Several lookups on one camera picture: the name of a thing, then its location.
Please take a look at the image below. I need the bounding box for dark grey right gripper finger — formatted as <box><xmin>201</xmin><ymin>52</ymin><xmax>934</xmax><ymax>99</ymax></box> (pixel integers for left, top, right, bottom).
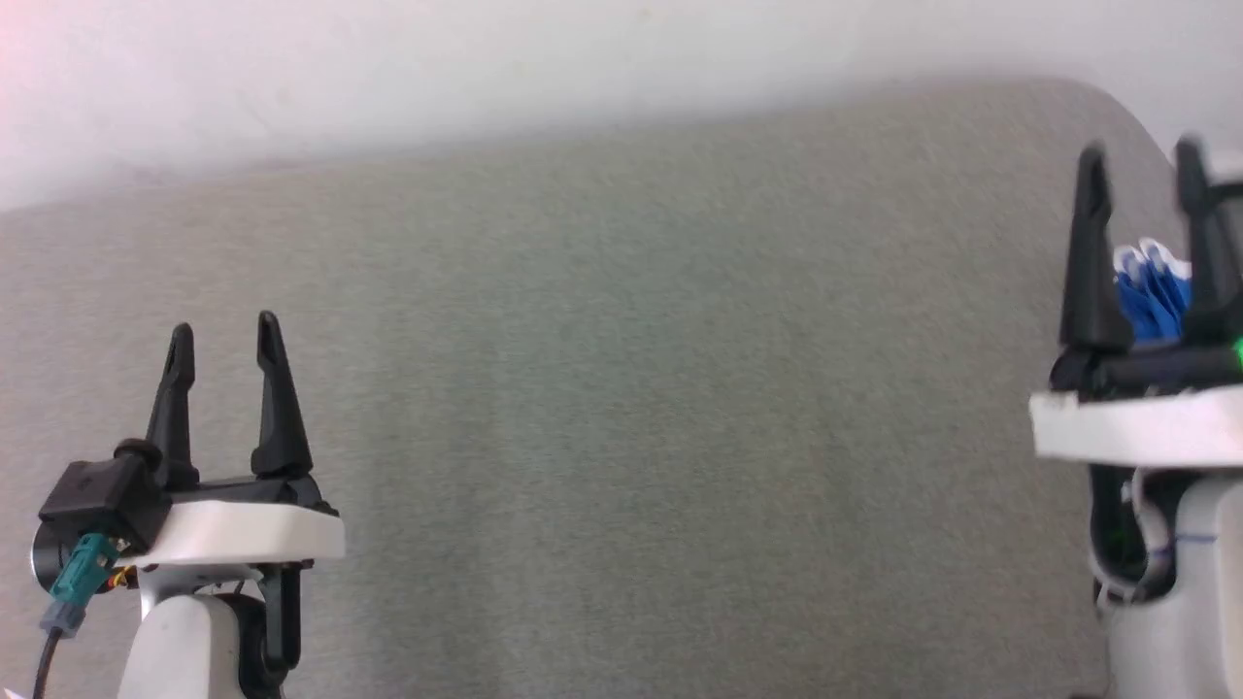
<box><xmin>1172</xmin><ymin>135</ymin><xmax>1243</xmax><ymax>347</ymax></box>
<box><xmin>1058</xmin><ymin>140</ymin><xmax>1135</xmax><ymax>353</ymax></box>

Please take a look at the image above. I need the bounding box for teal-plug black camera cable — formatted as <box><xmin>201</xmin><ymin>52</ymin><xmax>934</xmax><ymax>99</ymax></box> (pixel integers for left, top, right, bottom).
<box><xmin>32</xmin><ymin>530</ymin><xmax>122</xmax><ymax>699</ymax></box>

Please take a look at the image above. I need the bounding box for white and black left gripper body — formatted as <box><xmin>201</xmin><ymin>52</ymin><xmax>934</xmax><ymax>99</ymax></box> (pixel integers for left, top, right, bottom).
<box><xmin>124</xmin><ymin>474</ymin><xmax>347</xmax><ymax>572</ymax></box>

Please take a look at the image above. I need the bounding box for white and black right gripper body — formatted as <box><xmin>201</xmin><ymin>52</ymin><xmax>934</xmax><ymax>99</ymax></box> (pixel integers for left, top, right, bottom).
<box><xmin>1028</xmin><ymin>335</ymin><xmax>1243</xmax><ymax>469</ymax></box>

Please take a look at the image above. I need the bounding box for blue garment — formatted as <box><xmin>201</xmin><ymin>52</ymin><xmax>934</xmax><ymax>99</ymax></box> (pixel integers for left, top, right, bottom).
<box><xmin>1111</xmin><ymin>237</ymin><xmax>1194</xmax><ymax>343</ymax></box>

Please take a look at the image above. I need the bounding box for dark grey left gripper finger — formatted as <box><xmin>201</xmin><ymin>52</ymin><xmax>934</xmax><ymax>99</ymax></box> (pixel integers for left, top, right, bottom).
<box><xmin>250</xmin><ymin>310</ymin><xmax>315</xmax><ymax>479</ymax></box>
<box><xmin>144</xmin><ymin>322</ymin><xmax>201</xmax><ymax>488</ymax></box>

